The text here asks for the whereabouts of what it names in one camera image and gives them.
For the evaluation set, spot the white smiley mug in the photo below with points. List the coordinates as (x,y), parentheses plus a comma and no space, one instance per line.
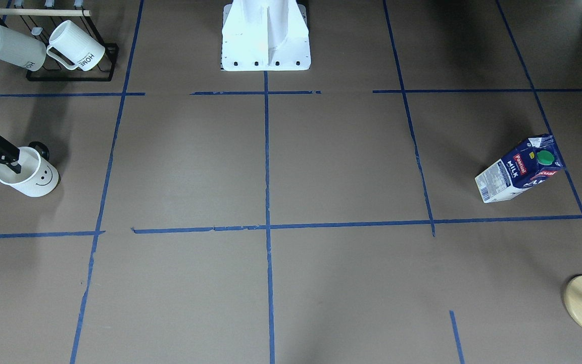
(37,177)

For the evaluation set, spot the blue milk carton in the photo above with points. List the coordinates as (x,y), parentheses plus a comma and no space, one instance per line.
(530,163)

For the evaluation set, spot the white ribbed mug far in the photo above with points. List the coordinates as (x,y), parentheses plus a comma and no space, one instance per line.
(21,50)

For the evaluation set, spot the white ribbed mug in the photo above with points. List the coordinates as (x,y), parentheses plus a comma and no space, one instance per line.
(72,47)
(21,50)

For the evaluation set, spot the white ribbed mug near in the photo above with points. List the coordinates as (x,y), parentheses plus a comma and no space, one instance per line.
(72,47)

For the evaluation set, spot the black wire mug rack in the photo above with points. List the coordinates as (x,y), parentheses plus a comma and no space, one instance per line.
(40,23)

